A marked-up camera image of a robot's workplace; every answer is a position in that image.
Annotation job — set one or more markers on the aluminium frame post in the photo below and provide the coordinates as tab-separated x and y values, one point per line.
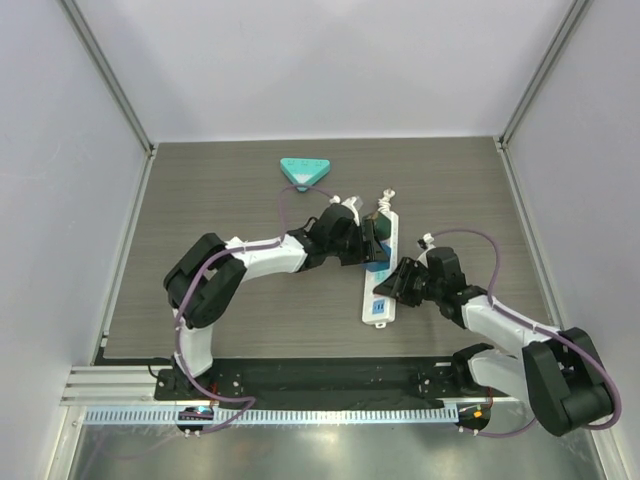
98	58
567	27

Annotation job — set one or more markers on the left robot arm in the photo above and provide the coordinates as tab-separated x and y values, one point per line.
202	284

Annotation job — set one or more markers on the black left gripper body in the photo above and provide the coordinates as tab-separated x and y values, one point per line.
350	249

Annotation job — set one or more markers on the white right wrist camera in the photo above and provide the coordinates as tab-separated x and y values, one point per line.
426	243

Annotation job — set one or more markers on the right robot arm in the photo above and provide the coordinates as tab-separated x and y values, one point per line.
558	374

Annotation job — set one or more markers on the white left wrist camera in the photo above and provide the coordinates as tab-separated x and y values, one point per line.
353	203

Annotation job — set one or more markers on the dark green cube plug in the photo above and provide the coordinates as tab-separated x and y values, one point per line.
383	226

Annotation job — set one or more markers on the blue cube plug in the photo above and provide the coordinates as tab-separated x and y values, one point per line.
384	253

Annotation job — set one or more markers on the teal triangular socket adapter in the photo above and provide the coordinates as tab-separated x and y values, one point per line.
303	172

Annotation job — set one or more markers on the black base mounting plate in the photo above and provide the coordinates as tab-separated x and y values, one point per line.
338	384

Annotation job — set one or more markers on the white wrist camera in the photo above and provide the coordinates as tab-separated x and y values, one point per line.
353	203
426	243

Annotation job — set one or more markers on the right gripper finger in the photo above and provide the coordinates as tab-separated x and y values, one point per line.
395	286
409	268

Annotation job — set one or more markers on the white slotted cable duct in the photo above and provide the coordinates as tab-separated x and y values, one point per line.
200	415

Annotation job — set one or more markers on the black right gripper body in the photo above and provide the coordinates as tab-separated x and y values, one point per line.
409	279

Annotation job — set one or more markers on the white power strip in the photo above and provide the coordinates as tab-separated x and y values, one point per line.
378	311

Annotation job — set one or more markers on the right aluminium frame post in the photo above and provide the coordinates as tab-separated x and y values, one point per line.
567	27

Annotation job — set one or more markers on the left aluminium frame post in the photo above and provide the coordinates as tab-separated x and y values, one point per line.
98	58

